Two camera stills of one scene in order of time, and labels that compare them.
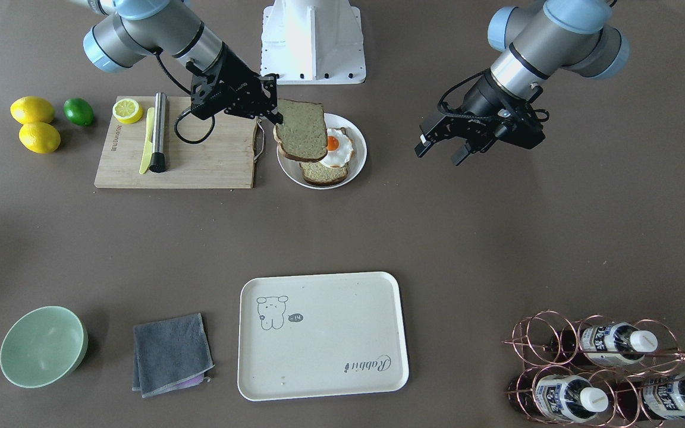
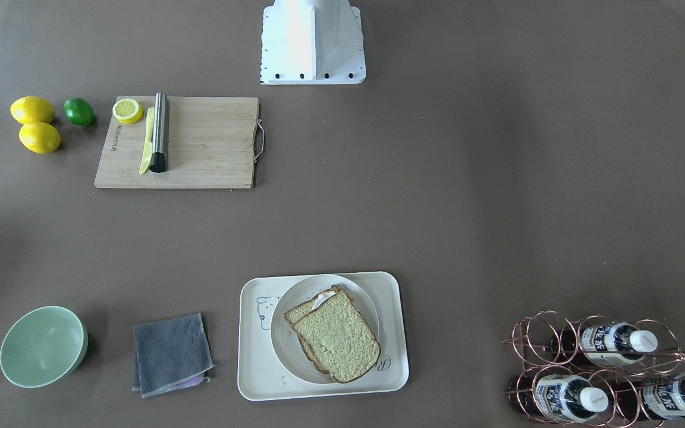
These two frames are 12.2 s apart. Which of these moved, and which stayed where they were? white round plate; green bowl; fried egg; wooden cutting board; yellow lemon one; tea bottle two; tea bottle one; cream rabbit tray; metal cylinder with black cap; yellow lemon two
Moved: fried egg; white round plate
Stayed: green bowl; tea bottle two; tea bottle one; metal cylinder with black cap; yellow lemon two; yellow lemon one; cream rabbit tray; wooden cutting board
